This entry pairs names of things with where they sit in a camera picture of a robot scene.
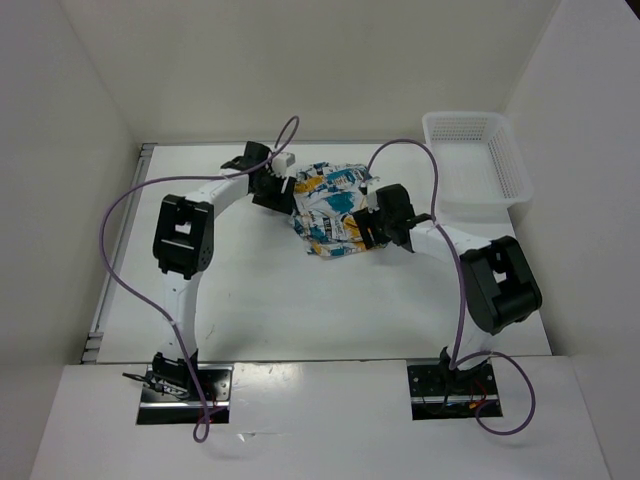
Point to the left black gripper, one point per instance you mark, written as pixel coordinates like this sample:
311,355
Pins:
277,201

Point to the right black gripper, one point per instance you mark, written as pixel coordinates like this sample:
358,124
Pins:
364,220

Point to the colourful printed shorts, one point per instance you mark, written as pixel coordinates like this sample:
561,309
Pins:
326,196

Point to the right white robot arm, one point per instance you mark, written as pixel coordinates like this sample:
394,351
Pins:
497,287

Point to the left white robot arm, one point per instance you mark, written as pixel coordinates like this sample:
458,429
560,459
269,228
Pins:
184,248

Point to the white plastic basket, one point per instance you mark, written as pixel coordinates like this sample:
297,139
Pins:
480,164

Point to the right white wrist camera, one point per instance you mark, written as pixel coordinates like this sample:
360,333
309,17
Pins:
368,188

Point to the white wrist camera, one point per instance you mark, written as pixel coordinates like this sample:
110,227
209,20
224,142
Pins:
281,163
368,188

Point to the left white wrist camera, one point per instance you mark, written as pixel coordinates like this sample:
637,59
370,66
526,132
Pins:
281,163

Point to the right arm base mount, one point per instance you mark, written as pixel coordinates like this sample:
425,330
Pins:
434,396

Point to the aluminium table edge rail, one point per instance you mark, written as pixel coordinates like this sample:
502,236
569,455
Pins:
130,205

